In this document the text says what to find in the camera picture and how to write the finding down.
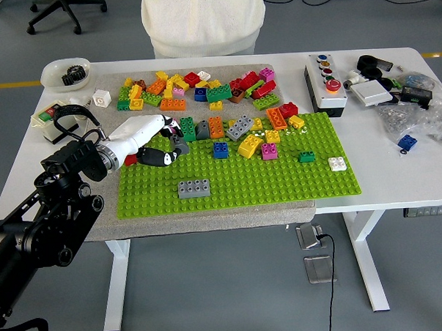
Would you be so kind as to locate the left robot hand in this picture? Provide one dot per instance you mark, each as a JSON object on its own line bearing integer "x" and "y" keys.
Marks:
{"x": 135, "y": 134}

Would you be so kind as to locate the grey slope brick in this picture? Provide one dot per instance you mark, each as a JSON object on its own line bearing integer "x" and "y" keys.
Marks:
{"x": 180, "y": 143}
{"x": 202, "y": 130}

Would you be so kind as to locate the grey two-by-four brick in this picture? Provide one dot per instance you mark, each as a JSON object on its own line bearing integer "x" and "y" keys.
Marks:
{"x": 193, "y": 188}
{"x": 240, "y": 127}

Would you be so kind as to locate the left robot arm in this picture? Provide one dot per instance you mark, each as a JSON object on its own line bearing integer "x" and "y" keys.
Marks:
{"x": 74, "y": 161}

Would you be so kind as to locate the green baseplate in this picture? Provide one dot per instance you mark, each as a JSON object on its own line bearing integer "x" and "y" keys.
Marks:
{"x": 262, "y": 185}

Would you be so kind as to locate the red two-by-two brick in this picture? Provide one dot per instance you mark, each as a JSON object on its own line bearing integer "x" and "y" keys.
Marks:
{"x": 192, "y": 79}
{"x": 130, "y": 160}
{"x": 288, "y": 110}

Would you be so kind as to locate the yellow two-by-two brick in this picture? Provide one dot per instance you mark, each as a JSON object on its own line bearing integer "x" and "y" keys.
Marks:
{"x": 272, "y": 136}
{"x": 215, "y": 105}
{"x": 256, "y": 124}
{"x": 136, "y": 104}

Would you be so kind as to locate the dark green small brick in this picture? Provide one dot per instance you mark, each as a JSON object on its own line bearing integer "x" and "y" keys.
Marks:
{"x": 306, "y": 156}
{"x": 123, "y": 104}

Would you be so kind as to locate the pink two-by-two brick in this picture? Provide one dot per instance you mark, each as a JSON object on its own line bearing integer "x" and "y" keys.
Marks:
{"x": 174, "y": 131}

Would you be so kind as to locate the orange two-by-four brick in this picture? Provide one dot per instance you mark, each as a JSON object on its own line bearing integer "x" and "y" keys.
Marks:
{"x": 173, "y": 104}

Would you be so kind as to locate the white cube box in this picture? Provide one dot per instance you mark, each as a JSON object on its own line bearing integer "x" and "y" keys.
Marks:
{"x": 101, "y": 99}

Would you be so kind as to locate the brown brick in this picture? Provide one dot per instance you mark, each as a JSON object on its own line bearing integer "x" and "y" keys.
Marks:
{"x": 139, "y": 83}
{"x": 237, "y": 95}

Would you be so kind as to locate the dark green two-by-four brick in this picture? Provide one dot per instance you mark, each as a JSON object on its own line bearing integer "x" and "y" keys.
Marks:
{"x": 188, "y": 128}
{"x": 219, "y": 93}

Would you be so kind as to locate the yellow long brick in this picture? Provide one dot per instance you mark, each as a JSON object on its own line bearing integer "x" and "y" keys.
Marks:
{"x": 169, "y": 88}

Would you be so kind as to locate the pink small brick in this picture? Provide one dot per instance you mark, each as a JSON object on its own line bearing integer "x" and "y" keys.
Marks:
{"x": 178, "y": 92}
{"x": 247, "y": 75}

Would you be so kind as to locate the white plastic tube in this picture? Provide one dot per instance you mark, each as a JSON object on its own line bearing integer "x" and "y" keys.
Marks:
{"x": 77, "y": 101}

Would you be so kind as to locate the blue two-by-two brick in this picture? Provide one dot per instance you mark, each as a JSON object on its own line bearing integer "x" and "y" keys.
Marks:
{"x": 220, "y": 149}
{"x": 407, "y": 141}
{"x": 200, "y": 94}

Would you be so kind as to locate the black gear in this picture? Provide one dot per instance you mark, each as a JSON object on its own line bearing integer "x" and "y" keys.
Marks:
{"x": 78, "y": 72}
{"x": 67, "y": 80}

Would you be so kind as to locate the white small brick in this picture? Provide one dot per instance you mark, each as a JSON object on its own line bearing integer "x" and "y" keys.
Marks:
{"x": 204, "y": 75}

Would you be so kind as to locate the white plastic bowl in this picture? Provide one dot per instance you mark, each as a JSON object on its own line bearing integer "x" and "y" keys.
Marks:
{"x": 52, "y": 75}

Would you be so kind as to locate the grey-brown mat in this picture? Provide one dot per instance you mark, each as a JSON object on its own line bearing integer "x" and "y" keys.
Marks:
{"x": 209, "y": 221}

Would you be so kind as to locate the yellow arch brick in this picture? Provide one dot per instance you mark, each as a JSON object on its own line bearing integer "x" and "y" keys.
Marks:
{"x": 250, "y": 146}

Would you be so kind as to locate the red two-by-four brick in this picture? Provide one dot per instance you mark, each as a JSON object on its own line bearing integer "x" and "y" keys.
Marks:
{"x": 264, "y": 89}
{"x": 249, "y": 80}

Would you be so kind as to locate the lime green flat plate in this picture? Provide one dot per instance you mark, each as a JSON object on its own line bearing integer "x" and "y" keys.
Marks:
{"x": 254, "y": 88}

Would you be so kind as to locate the person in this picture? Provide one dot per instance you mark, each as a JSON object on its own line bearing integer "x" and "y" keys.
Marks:
{"x": 203, "y": 19}

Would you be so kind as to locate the lime green two-by-four brick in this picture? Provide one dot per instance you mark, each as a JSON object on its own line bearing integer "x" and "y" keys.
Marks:
{"x": 266, "y": 101}

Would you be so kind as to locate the magenta two-by-two brick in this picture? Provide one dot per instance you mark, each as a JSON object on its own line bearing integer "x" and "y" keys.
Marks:
{"x": 266, "y": 74}
{"x": 269, "y": 151}

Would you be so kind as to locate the orange upturned long brick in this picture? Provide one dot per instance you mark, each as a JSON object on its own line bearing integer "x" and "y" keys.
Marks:
{"x": 276, "y": 118}

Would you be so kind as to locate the black office chair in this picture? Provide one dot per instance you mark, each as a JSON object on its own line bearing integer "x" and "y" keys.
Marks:
{"x": 66, "y": 3}

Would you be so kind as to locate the white table leg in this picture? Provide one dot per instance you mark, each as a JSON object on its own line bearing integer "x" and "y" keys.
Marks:
{"x": 368, "y": 261}
{"x": 116, "y": 287}

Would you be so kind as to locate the yellow rounded small brick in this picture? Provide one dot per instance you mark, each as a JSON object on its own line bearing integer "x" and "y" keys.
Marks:
{"x": 295, "y": 121}

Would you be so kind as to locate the metal floor socket box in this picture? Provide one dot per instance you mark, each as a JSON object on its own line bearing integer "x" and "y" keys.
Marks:
{"x": 319, "y": 269}
{"x": 306, "y": 237}

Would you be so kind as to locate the push-button control box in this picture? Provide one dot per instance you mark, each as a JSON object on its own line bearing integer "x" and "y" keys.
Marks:
{"x": 332, "y": 98}

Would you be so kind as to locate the white two-by-two brick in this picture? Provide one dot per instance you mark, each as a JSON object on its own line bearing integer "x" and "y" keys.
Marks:
{"x": 337, "y": 164}

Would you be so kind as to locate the white pipe connector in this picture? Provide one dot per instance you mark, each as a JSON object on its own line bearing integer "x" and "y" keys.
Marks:
{"x": 353, "y": 77}

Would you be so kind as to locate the black tape roll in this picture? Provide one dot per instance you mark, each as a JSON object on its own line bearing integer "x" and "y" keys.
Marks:
{"x": 371, "y": 72}
{"x": 363, "y": 59}

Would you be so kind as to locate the black round knob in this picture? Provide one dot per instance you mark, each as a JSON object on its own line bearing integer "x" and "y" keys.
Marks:
{"x": 386, "y": 83}

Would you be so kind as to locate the small black grey block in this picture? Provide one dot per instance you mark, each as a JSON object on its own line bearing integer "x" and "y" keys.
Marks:
{"x": 386, "y": 66}

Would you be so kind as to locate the clear bag of screws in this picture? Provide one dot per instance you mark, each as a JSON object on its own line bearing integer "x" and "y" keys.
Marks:
{"x": 398, "y": 119}

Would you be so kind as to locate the green plastic clip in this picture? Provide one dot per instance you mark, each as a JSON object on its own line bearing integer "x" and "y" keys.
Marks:
{"x": 397, "y": 80}

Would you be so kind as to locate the black power adapter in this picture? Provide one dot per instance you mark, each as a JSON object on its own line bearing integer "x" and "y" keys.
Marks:
{"x": 416, "y": 94}

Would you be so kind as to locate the clear bag blue parts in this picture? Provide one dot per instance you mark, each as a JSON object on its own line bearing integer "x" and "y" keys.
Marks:
{"x": 417, "y": 80}

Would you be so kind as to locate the table height control panel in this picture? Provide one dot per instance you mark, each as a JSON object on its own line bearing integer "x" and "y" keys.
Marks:
{"x": 428, "y": 211}

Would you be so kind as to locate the clear bag metal parts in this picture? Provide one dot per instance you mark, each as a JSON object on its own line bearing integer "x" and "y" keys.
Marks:
{"x": 441, "y": 123}

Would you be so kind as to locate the switch box green red buttons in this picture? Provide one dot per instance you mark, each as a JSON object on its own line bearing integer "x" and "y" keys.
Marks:
{"x": 42, "y": 115}

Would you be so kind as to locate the white flat switch plate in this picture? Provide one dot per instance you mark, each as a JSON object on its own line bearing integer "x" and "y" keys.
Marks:
{"x": 371, "y": 94}

